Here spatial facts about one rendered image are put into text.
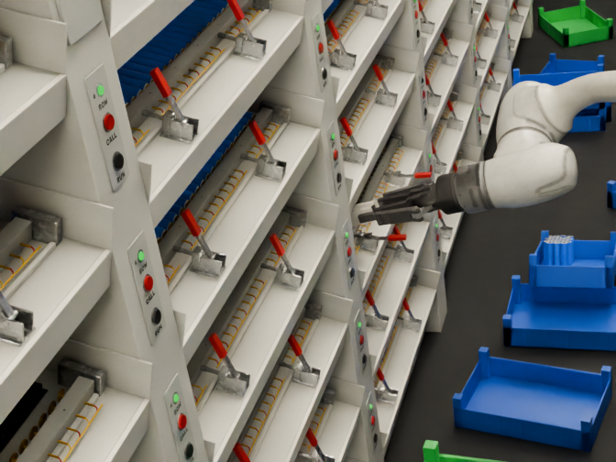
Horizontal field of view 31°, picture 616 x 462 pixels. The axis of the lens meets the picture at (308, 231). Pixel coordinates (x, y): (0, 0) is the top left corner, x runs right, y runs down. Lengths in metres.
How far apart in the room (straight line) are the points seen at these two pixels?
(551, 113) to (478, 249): 1.12
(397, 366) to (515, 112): 0.68
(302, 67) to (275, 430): 0.57
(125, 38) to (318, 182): 0.73
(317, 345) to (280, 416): 0.20
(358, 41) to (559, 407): 0.95
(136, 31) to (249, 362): 0.56
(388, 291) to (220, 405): 0.94
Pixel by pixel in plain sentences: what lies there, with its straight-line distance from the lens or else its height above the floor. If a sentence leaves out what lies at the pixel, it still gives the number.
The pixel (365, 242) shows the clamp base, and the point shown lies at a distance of 2.16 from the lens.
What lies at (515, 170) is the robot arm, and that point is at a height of 0.70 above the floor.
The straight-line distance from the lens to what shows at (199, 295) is 1.38.
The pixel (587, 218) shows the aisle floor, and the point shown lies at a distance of 3.27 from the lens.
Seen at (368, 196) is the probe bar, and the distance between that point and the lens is 2.29.
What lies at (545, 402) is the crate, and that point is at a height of 0.00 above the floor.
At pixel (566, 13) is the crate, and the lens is 4.82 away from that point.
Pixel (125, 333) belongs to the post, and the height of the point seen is 0.97.
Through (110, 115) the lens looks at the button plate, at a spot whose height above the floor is 1.19.
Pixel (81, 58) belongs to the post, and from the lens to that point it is 1.08.
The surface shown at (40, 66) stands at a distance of 1.06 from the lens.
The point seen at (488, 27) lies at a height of 0.33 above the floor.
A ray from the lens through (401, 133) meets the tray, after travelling 2.55.
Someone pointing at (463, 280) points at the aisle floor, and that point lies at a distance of 3.00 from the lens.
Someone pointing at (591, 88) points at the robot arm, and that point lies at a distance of 2.04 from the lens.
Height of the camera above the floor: 1.59
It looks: 28 degrees down
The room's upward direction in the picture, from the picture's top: 9 degrees counter-clockwise
